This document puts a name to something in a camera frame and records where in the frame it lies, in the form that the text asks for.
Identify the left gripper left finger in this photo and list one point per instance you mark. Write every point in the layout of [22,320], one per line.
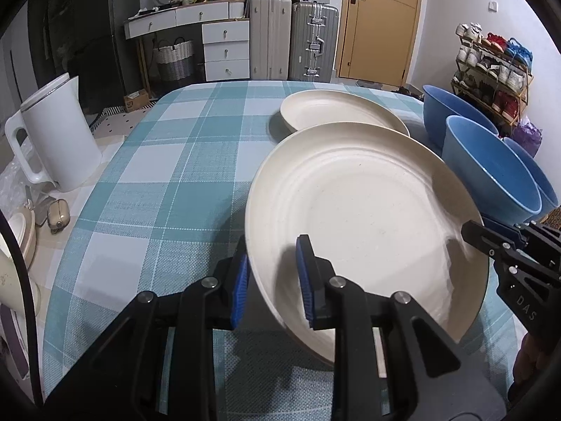
[215,302]

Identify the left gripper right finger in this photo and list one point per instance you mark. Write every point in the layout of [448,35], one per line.
[332,302]

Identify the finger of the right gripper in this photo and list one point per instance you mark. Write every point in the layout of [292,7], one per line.
[501,242]

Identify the blue bowl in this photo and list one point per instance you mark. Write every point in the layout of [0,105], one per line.
[439,104]
[500,185]
[545,188]

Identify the cream plate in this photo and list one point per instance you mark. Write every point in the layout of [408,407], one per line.
[381,207]
[316,107]

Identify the person right hand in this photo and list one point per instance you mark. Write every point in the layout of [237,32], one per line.
[529,360]

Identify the teal plaid tablecloth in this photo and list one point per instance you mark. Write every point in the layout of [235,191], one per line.
[167,208]

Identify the purple bag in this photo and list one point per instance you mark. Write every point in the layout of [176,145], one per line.
[528,136]

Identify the wooden shoe rack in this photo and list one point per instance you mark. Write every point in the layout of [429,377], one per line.
[494,74]

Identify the white electric kettle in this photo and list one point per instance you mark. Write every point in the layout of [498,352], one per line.
[59,135]

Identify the small cardboard box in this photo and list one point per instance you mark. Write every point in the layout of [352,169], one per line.
[136,100]

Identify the woven laundry basket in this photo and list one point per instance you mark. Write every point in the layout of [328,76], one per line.
[175,62]

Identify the wooden door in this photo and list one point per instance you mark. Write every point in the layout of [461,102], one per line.
[376,40]

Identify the white drawer desk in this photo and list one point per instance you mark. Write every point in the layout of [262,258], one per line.
[225,36]

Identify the silver suitcase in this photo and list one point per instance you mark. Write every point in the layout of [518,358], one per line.
[314,34]

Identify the beige suitcase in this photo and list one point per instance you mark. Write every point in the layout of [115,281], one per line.
[270,32]

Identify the black refrigerator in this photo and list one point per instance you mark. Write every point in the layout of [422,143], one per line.
[85,38]

